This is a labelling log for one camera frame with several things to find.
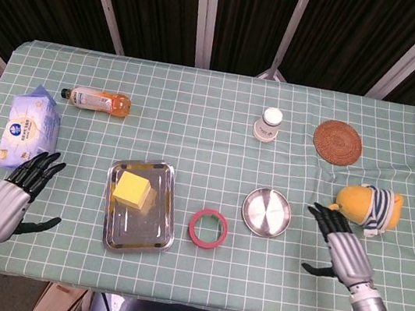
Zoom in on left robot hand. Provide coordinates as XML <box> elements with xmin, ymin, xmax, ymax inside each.
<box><xmin>0</xmin><ymin>143</ymin><xmax>73</xmax><ymax>253</ymax></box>

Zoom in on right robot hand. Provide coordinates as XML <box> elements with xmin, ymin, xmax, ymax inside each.
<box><xmin>296</xmin><ymin>201</ymin><xmax>385</xmax><ymax>290</ymax></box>

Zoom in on yellow sponge block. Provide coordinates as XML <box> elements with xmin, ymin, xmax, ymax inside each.
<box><xmin>109</xmin><ymin>169</ymin><xmax>154</xmax><ymax>212</ymax></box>

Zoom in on red tape roll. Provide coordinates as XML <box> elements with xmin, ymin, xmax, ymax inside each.
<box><xmin>185</xmin><ymin>206</ymin><xmax>232</xmax><ymax>253</ymax></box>

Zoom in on yellow plush toy striped shirt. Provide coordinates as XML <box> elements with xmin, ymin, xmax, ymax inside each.
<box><xmin>323</xmin><ymin>178</ymin><xmax>406</xmax><ymax>242</ymax></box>

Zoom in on white wet wipes pack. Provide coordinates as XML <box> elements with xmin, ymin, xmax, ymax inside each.
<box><xmin>0</xmin><ymin>78</ymin><xmax>67</xmax><ymax>178</ymax></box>

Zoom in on round steel plate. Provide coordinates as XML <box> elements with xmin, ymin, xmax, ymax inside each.
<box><xmin>238</xmin><ymin>184</ymin><xmax>296</xmax><ymax>242</ymax></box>

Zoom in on brown cardboard box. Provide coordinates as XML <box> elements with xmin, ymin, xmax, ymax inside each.
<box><xmin>30</xmin><ymin>280</ymin><xmax>93</xmax><ymax>311</ymax></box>

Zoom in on round woven coaster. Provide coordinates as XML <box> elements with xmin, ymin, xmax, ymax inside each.
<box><xmin>309</xmin><ymin>117</ymin><xmax>367</xmax><ymax>169</ymax></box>

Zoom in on rectangular steel tray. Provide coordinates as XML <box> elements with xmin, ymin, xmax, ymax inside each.
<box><xmin>95</xmin><ymin>151</ymin><xmax>186</xmax><ymax>263</ymax></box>

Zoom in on orange drink bottle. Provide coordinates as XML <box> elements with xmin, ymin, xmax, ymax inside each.
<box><xmin>59</xmin><ymin>83</ymin><xmax>134</xmax><ymax>120</ymax></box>

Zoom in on white paper cup stack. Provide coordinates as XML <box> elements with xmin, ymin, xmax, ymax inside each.
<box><xmin>250</xmin><ymin>104</ymin><xmax>285</xmax><ymax>146</ymax></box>

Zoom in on green checkered tablecloth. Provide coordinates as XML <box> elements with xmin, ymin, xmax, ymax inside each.
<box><xmin>0</xmin><ymin>34</ymin><xmax>415</xmax><ymax>311</ymax></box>

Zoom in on grey stand foot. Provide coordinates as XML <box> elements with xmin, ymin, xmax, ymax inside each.
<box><xmin>256</xmin><ymin>65</ymin><xmax>286</xmax><ymax>83</ymax></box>

